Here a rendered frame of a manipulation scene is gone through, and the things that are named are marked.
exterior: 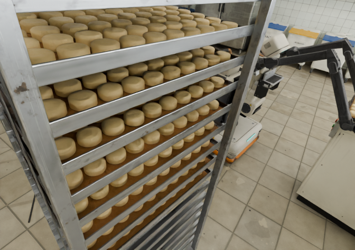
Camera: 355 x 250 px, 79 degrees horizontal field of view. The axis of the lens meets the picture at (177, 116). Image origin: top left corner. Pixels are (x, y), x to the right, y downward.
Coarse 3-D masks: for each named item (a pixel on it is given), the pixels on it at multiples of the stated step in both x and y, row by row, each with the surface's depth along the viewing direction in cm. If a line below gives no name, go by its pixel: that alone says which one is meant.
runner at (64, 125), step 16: (224, 64) 61; (240, 64) 68; (176, 80) 49; (192, 80) 54; (128, 96) 41; (144, 96) 44; (160, 96) 48; (80, 112) 35; (96, 112) 37; (112, 112) 40; (64, 128) 34
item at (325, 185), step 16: (336, 144) 156; (352, 144) 148; (320, 160) 168; (336, 160) 160; (352, 160) 152; (320, 176) 172; (336, 176) 164; (352, 176) 156; (304, 192) 187; (320, 192) 177; (336, 192) 168; (352, 192) 160; (320, 208) 185; (336, 208) 173; (352, 208) 164; (336, 224) 180; (352, 224) 168
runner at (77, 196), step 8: (216, 112) 72; (224, 112) 77; (208, 120) 71; (192, 128) 66; (176, 136) 61; (184, 136) 64; (160, 144) 57; (168, 144) 60; (152, 152) 56; (160, 152) 59; (136, 160) 52; (144, 160) 55; (120, 168) 50; (128, 168) 52; (104, 176) 47; (112, 176) 49; (120, 176) 51; (96, 184) 46; (104, 184) 48; (80, 192) 44; (88, 192) 46; (80, 200) 45
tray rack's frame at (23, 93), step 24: (0, 0) 20; (0, 24) 21; (0, 48) 22; (24, 48) 23; (0, 72) 23; (24, 72) 24; (0, 96) 43; (24, 96) 25; (24, 120) 27; (48, 120) 29; (48, 144) 30; (24, 168) 78; (48, 168) 32; (48, 192) 35; (72, 216) 41; (72, 240) 44
